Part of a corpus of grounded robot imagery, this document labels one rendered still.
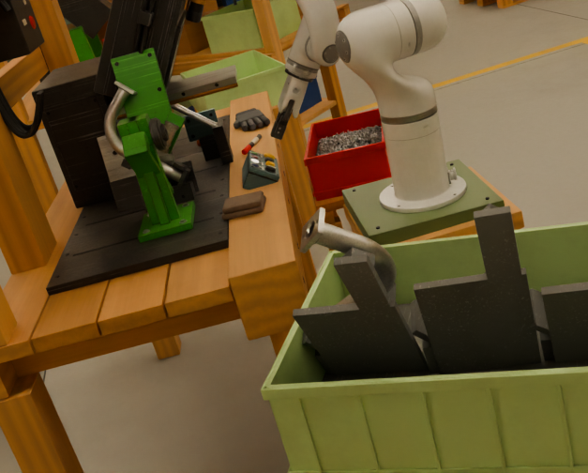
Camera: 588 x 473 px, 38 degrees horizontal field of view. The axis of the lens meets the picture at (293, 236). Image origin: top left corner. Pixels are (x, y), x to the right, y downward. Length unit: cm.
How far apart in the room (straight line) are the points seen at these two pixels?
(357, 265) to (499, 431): 28
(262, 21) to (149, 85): 263
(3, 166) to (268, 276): 72
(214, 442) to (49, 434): 102
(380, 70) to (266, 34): 315
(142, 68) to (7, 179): 45
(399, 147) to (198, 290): 51
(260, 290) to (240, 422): 123
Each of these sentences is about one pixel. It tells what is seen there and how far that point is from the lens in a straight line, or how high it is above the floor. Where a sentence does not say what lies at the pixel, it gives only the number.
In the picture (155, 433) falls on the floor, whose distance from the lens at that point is 299.
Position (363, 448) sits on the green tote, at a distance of 121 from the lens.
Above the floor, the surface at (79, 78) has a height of 124.
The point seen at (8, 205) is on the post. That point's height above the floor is 105.
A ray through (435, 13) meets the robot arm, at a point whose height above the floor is 126.
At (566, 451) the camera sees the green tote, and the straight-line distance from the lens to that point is 117.
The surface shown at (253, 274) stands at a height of 89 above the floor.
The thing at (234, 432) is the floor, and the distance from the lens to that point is 285.
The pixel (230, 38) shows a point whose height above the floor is 80.
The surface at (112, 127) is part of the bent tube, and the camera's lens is 221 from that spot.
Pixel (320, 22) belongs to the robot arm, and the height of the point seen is 125.
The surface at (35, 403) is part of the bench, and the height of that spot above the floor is 73.
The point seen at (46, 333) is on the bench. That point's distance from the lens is 179.
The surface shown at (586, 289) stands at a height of 102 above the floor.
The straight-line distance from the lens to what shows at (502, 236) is 110.
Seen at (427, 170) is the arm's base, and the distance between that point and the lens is 180.
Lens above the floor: 159
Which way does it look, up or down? 23 degrees down
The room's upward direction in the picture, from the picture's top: 16 degrees counter-clockwise
